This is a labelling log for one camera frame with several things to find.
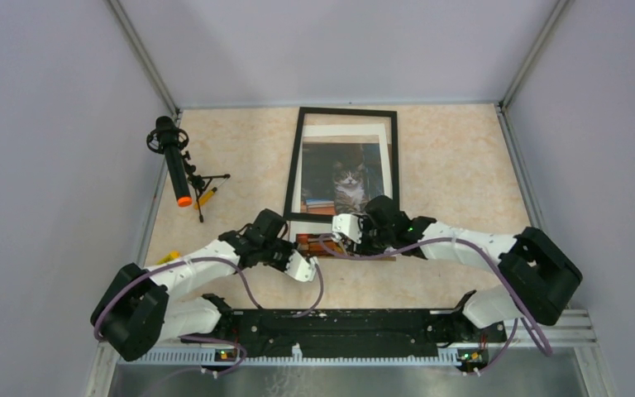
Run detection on black picture frame brown backing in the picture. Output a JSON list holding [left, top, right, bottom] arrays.
[[284, 107, 400, 223]]

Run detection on brown backing board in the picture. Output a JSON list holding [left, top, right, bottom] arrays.
[[308, 252, 397, 261]]

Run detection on black microphone orange tip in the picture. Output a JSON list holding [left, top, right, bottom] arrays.
[[146, 116, 192, 208]]

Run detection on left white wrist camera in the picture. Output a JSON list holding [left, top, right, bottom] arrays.
[[284, 251, 319, 282]]

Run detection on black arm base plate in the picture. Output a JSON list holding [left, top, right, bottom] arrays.
[[192, 294, 508, 345]]

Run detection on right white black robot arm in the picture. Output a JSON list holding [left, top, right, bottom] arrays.
[[332, 195, 583, 341]]

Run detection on yellow screw bit box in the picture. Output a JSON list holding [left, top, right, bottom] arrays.
[[156, 251, 181, 265]]

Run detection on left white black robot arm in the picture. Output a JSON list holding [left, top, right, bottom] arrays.
[[90, 209, 322, 361]]

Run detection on white slotted cable duct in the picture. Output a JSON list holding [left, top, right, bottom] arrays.
[[118, 346, 461, 368]]

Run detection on cat and books photo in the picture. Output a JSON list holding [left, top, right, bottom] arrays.
[[286, 142, 392, 255]]

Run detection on aluminium front rail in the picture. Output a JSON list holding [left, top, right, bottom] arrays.
[[98, 309, 598, 348]]

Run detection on yellow handled screwdriver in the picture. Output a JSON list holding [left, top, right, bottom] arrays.
[[193, 187, 217, 209]]

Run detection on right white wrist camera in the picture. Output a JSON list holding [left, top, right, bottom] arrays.
[[332, 213, 362, 244]]

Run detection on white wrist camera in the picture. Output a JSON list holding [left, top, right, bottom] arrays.
[[284, 251, 319, 282], [332, 213, 362, 244]]

